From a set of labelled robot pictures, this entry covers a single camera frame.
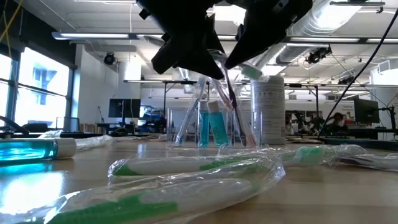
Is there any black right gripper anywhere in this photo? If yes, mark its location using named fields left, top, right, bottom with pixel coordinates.
left=225, top=0, right=313, bottom=70

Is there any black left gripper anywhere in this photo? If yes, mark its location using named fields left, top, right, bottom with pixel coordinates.
left=136, top=0, right=225, bottom=79

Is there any blue toothbrush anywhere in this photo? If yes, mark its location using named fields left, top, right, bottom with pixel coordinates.
left=174, top=77, right=208, bottom=147

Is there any black ceiling-mounted device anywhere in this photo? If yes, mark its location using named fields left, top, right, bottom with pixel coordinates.
left=306, top=45, right=333, bottom=65

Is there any white cylindrical wipes canister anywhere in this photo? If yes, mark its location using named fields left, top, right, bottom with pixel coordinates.
left=250, top=75, right=286, bottom=146

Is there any clear acrylic organizer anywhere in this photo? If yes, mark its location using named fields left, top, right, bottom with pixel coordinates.
left=165, top=106, right=264, bottom=149

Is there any black computer monitor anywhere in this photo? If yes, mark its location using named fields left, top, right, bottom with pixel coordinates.
left=353, top=98, right=381, bottom=124
left=108, top=98, right=142, bottom=119

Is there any long ceiling light strip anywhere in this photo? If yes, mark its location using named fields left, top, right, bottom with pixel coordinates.
left=51, top=30, right=398, bottom=44

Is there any person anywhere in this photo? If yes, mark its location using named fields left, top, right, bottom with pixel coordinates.
left=325, top=111, right=351, bottom=135

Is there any large window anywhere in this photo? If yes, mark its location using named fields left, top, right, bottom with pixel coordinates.
left=0, top=46, right=75, bottom=131

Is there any silver ventilation duct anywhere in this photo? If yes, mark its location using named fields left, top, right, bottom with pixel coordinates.
left=248, top=0, right=364, bottom=75

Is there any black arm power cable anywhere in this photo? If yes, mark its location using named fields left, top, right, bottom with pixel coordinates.
left=317, top=7, right=398, bottom=139

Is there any black aluminium table frame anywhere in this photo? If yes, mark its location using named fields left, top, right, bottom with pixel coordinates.
left=0, top=131, right=398, bottom=151

